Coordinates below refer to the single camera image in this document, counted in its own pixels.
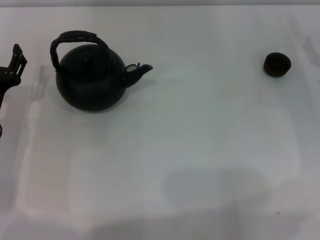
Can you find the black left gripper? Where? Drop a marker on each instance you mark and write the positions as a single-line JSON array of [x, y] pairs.
[[7, 76]]

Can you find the small dark brown teacup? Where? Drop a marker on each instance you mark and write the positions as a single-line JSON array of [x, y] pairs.
[[277, 64]]

